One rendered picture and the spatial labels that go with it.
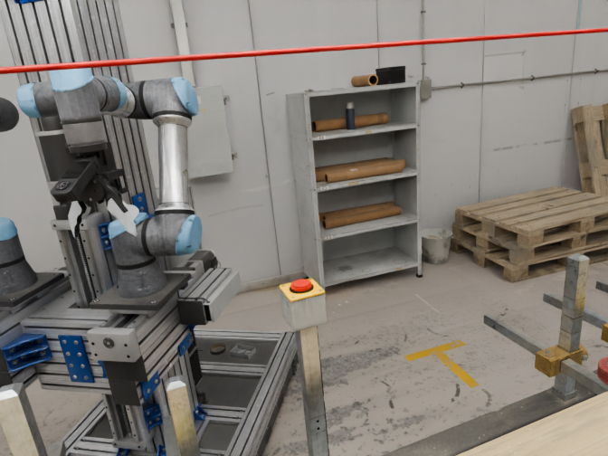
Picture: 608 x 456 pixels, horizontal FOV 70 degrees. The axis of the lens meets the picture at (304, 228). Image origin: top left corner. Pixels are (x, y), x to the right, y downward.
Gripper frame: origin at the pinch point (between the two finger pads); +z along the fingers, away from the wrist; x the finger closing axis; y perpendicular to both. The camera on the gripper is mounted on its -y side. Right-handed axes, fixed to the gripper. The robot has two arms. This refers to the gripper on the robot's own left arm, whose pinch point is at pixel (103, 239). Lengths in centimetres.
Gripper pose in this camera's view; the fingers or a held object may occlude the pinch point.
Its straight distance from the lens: 103.7
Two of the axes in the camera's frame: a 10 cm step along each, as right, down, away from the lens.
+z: 0.9, 9.5, 3.1
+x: -9.7, 0.2, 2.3
